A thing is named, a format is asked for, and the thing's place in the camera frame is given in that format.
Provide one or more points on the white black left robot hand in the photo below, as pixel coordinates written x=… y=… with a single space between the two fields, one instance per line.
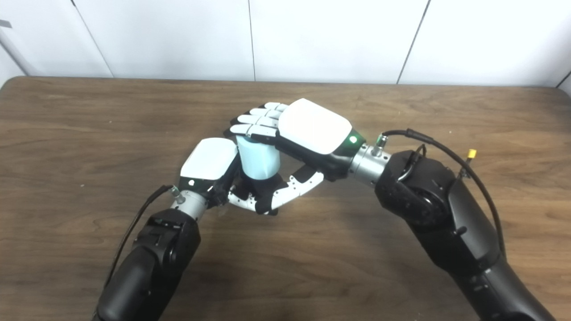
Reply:
x=209 y=158

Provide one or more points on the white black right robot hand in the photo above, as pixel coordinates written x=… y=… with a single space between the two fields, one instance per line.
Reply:
x=314 y=125

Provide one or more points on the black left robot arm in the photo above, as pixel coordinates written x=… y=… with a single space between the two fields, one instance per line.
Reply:
x=147 y=267

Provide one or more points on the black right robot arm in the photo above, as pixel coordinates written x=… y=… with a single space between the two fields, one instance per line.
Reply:
x=437 y=209

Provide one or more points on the small yellow connector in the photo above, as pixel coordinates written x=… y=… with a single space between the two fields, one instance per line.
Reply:
x=471 y=154

